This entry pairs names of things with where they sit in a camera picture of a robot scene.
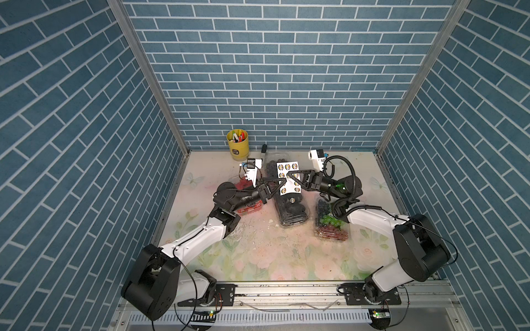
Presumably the white perforated cable tray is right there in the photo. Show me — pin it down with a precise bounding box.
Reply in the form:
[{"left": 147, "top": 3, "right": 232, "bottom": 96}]
[{"left": 128, "top": 309, "right": 373, "bottom": 326}]

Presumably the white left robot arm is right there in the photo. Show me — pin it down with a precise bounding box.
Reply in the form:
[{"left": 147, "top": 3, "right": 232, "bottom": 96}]
[{"left": 121, "top": 178, "right": 287, "bottom": 321}]

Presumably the clear box of mixed grapes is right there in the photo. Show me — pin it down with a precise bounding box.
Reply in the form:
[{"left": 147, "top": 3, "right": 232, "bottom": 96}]
[{"left": 315, "top": 198, "right": 349, "bottom": 241}]

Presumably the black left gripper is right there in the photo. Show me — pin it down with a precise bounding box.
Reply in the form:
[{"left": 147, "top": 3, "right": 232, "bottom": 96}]
[{"left": 227, "top": 179, "right": 284, "bottom": 214}]

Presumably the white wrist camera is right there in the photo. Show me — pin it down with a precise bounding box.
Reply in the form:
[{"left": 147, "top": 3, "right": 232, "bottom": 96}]
[
  {"left": 240, "top": 158, "right": 263, "bottom": 187},
  {"left": 309, "top": 149, "right": 327, "bottom": 172}
]

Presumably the clear box of strawberries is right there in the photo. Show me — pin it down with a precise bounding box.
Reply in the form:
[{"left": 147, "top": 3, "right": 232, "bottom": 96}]
[{"left": 229, "top": 175, "right": 266, "bottom": 216}]

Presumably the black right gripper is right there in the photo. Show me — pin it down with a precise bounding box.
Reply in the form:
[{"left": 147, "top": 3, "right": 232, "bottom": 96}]
[{"left": 290, "top": 174, "right": 342, "bottom": 203}]

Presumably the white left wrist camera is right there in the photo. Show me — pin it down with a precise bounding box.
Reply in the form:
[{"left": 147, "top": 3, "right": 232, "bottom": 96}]
[{"left": 240, "top": 158, "right": 263, "bottom": 187}]

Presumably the black corrugated cable conduit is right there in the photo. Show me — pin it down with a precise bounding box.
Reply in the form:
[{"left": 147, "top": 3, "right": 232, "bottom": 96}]
[{"left": 322, "top": 154, "right": 415, "bottom": 226}]

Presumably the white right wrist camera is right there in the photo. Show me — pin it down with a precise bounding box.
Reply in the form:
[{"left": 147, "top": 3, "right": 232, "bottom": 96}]
[{"left": 309, "top": 149, "right": 327, "bottom": 172}]

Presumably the yellow pen cup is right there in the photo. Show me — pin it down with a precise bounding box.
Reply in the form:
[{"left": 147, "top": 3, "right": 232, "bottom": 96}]
[{"left": 226, "top": 129, "right": 249, "bottom": 161}]

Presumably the white fruit sticker sheet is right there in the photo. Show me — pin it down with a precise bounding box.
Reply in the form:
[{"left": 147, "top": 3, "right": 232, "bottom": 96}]
[{"left": 276, "top": 161, "right": 301, "bottom": 196}]

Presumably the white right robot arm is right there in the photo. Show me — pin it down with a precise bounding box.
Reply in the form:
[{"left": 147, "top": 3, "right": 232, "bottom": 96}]
[{"left": 286, "top": 170, "right": 451, "bottom": 303}]

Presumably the metal base rail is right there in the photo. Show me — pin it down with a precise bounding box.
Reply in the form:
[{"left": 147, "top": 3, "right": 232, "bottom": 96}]
[{"left": 119, "top": 281, "right": 452, "bottom": 311}]

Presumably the clear box of dark grapes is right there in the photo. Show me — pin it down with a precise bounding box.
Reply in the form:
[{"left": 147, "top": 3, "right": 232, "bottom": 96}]
[{"left": 264, "top": 152, "right": 291, "bottom": 179}]

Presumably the clear box of avocados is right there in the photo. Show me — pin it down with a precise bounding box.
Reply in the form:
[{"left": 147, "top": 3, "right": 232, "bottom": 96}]
[{"left": 274, "top": 193, "right": 309, "bottom": 226}]

